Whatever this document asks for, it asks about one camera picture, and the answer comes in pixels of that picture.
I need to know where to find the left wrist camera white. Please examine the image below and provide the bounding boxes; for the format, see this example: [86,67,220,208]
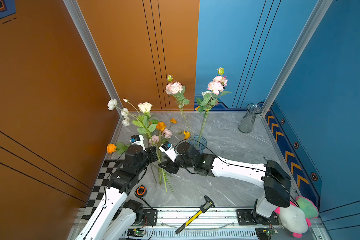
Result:
[130,135,146,151]

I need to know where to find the left circuit board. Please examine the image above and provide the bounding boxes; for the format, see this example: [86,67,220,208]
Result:
[126,229,146,239]

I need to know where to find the orange black tape measure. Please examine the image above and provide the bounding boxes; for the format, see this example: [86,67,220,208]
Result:
[135,185,147,198]

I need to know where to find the small white blossom spray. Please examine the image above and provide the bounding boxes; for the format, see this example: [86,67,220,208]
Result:
[107,99,141,127]

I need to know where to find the pink peony spray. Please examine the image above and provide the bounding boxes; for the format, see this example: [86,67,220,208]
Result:
[165,75,191,132]
[197,67,231,141]

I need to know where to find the orange poppy flower stem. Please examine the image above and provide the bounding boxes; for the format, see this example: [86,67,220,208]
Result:
[170,118,192,140]

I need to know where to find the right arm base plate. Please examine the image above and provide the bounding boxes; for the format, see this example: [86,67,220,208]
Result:
[236,209,280,226]

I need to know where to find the right circuit board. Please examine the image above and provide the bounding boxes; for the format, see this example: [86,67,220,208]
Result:
[255,229,279,240]

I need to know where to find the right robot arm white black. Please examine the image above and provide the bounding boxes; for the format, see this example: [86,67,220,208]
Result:
[159,141,291,225]

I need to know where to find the orange rose with leaves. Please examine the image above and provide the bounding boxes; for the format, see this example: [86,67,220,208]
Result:
[106,142,129,155]

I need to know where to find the cream rose with leaves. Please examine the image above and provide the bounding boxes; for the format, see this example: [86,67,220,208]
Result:
[132,102,166,163]

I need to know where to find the purple blue glass vase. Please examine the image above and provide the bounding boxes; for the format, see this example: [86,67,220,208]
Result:
[188,136,207,154]

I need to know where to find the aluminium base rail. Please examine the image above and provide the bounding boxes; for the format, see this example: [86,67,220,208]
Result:
[66,206,332,240]

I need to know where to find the circuit board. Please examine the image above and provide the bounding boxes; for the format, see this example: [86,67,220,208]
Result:
[126,229,146,239]
[255,229,279,240]

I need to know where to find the yellow black caliper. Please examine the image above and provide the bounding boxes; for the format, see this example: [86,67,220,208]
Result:
[175,195,215,235]

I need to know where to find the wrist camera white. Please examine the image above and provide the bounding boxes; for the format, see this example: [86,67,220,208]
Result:
[130,135,146,151]
[159,141,179,162]

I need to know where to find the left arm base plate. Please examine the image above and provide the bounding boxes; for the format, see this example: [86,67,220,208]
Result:
[133,209,158,226]

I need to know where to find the checkerboard calibration plate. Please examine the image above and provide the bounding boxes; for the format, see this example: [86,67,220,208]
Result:
[82,160,123,220]

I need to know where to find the clear grey glass vase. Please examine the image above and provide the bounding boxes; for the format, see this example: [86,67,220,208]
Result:
[238,104,262,134]

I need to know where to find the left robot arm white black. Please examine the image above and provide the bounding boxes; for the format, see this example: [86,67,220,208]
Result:
[76,145,158,240]

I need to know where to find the pink rose bundle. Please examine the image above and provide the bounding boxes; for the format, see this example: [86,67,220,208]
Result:
[149,120,173,187]

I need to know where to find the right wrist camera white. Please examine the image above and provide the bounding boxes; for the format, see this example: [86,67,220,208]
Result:
[159,141,179,162]

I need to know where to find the plush toy white green pink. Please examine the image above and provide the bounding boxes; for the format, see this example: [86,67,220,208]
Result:
[275,196,319,238]

